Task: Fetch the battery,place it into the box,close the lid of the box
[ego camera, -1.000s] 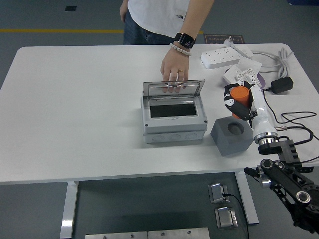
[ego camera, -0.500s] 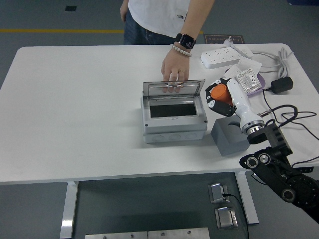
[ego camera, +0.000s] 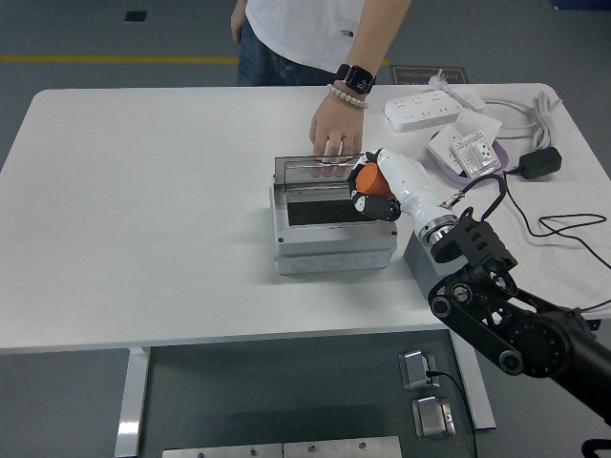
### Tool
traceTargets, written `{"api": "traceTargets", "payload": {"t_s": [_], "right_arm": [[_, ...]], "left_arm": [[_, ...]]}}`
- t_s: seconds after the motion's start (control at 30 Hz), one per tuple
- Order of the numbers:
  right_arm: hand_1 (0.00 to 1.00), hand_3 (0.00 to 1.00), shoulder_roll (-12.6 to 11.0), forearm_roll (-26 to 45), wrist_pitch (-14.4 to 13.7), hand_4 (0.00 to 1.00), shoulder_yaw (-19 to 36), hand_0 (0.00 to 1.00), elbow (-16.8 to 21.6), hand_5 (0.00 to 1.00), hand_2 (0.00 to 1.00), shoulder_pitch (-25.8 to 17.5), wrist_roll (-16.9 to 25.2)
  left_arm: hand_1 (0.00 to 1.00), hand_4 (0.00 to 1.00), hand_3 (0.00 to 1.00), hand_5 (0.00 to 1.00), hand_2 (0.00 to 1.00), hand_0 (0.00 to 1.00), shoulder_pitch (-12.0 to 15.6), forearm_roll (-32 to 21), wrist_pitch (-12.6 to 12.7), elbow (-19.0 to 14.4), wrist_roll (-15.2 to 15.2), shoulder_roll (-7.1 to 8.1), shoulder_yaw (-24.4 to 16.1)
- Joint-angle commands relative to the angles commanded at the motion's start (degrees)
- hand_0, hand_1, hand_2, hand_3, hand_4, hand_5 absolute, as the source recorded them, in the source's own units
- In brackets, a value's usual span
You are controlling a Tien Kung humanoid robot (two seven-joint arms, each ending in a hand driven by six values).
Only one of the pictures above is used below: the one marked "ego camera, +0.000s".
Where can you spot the person's left hand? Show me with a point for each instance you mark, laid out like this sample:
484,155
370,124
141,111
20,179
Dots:
336,121

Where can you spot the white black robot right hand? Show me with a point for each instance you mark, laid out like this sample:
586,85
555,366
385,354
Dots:
410,183

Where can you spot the person's right hand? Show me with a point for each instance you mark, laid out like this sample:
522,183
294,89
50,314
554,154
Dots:
237,24

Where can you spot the orange cylindrical battery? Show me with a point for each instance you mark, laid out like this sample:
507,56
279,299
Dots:
372,180

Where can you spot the smoky transparent box lid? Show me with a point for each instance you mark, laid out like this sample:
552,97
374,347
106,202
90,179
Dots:
296,172

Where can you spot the grey plastic junction box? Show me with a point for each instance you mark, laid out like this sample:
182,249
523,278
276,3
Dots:
329,245

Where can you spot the person's left forearm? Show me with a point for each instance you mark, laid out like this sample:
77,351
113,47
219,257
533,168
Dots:
379,38

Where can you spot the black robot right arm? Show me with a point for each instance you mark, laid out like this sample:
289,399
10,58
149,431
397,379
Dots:
539,343

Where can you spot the white socket box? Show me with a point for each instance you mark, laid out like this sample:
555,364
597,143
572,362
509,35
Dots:
440,149

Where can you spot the metal floor socket box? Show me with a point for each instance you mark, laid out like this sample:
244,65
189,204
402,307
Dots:
429,417
414,368

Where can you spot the purple plastic tray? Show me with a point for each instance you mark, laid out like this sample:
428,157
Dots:
453,176

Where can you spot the black smartwatch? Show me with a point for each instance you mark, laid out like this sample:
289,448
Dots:
355,77

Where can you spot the person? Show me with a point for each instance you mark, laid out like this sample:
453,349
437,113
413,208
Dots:
296,28

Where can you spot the white power strip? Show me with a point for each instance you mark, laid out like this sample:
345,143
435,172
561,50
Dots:
420,110

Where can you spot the grey cube holder block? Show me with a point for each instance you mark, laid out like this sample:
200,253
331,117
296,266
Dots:
420,267

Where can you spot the dark floor sign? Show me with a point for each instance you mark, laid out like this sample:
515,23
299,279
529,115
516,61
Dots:
415,75

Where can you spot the black floor hatch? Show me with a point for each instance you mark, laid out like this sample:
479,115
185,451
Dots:
134,15

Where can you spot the white flat adapter block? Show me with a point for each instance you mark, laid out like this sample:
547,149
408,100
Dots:
470,99

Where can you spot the white power plug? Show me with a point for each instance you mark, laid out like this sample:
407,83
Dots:
439,78

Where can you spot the black power adapter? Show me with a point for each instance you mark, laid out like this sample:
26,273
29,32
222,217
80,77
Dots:
540,163

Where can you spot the white table leg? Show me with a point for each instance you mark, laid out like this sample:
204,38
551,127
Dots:
132,396
479,396

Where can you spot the blue object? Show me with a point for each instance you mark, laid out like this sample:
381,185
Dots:
584,4

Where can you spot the grey metal plate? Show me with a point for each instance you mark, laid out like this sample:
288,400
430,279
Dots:
343,448
219,452

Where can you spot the packaged wall socket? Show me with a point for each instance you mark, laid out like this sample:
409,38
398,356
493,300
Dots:
475,151

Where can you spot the black under-table bracket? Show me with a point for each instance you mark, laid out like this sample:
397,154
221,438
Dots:
595,324

